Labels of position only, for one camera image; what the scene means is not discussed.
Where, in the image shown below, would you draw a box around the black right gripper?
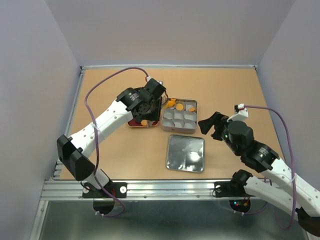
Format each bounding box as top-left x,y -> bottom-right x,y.
198,111 -> 241,156

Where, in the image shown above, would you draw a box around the orange cat-shaped cookie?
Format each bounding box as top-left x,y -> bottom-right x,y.
166,98 -> 176,108

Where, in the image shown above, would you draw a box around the tan flower cookie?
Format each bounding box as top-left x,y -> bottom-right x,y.
140,120 -> 148,126
188,107 -> 197,113

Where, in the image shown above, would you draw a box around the round tan biscuit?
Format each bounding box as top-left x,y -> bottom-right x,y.
175,103 -> 185,111

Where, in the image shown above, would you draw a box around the square cookie tin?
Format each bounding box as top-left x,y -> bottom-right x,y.
161,98 -> 198,134

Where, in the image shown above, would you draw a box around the silver tin lid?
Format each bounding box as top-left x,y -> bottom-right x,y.
165,134 -> 205,174

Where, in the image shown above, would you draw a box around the silver metal tongs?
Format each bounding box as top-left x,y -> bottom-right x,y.
147,120 -> 153,128

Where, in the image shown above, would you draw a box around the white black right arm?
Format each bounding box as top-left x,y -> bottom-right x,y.
198,112 -> 320,237

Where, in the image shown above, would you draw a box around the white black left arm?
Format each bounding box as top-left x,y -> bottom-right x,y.
57,78 -> 166,197

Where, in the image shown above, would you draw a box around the red rectangular tray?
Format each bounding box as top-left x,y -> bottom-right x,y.
127,119 -> 159,128

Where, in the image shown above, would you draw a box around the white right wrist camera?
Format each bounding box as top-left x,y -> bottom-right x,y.
227,103 -> 249,123

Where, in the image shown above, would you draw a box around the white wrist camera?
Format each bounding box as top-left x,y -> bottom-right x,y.
227,103 -> 249,123
146,76 -> 163,85

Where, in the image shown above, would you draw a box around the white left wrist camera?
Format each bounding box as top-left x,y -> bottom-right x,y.
146,76 -> 163,85

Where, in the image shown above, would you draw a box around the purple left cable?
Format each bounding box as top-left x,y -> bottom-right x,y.
84,66 -> 151,218

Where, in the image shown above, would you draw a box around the aluminium front rail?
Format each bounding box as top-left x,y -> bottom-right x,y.
40,179 -> 230,202

